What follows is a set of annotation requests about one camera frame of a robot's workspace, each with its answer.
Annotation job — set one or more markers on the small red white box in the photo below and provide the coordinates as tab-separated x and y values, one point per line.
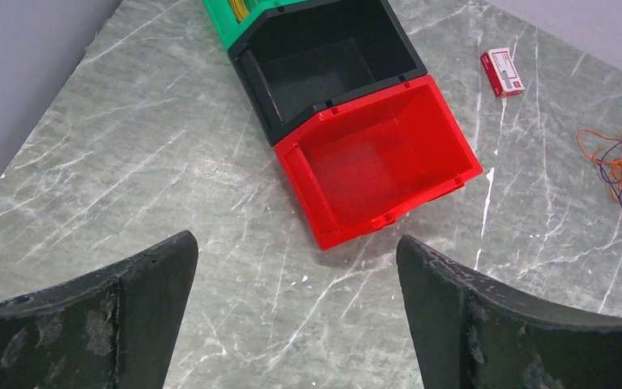
502	73

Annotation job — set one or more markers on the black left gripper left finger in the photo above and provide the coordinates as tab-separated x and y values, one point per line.
115	327

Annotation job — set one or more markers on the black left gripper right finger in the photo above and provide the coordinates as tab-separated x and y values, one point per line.
472	331

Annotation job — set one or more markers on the red plastic bin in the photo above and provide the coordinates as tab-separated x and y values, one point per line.
357	167

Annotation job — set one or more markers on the green plastic bin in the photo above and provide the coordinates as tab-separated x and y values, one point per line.
232	18

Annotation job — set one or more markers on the black plastic bin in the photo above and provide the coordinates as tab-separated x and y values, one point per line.
298	59

